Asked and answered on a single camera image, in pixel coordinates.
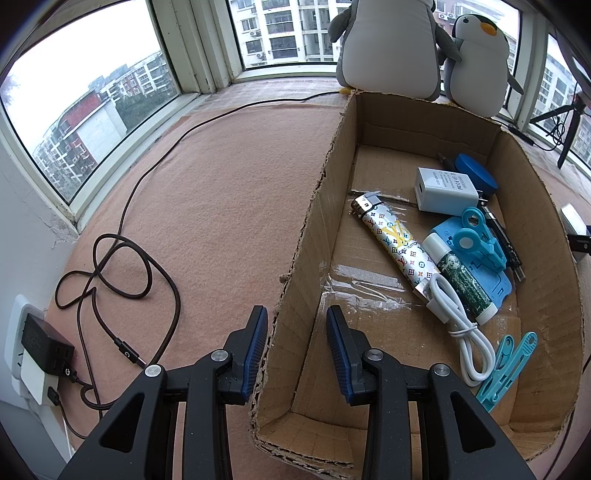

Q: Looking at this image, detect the white square plastic case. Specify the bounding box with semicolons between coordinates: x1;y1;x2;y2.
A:
560;203;586;262

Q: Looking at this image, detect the green printed white tube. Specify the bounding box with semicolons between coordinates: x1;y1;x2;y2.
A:
422;233;498;325

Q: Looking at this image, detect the black pen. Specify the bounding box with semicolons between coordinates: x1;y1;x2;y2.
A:
437;153;526;282

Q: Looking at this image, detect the large plush penguin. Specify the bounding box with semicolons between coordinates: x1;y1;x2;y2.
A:
328;0;462;101

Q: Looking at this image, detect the long black cable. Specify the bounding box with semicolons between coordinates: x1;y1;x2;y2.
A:
53;90;346;370

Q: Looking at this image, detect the black wall charger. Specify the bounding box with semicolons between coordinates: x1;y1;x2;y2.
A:
21;313;74;377

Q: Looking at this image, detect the white wall socket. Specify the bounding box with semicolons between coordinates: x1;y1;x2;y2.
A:
4;294;44;399

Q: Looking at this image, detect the patterned lighter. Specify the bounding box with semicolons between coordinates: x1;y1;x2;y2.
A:
351;192;440;303

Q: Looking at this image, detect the brown cardboard box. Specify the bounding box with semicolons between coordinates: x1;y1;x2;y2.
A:
252;93;590;479

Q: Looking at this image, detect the pink felt mat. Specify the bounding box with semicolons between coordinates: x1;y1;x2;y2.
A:
43;75;591;480

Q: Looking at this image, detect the blue phone stand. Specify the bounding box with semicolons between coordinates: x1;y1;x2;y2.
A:
431;217;512;309

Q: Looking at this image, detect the small plush penguin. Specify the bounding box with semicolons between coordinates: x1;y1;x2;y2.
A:
444;14;524;118

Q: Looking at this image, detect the black camera tripod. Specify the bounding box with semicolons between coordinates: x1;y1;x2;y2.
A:
530;90;590;170

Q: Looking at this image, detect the light blue clothespin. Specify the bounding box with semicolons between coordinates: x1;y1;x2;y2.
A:
476;331;538;413

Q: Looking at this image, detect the white USB cable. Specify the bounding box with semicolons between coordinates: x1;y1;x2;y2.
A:
424;272;497;388

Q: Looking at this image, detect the white AC/DC power adapter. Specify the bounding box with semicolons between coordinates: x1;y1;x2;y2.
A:
415;167;479;216

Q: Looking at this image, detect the blue round lid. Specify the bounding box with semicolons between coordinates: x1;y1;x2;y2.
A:
454;154;499;197

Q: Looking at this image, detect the white plug adapter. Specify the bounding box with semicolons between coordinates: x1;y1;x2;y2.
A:
21;351;59;405

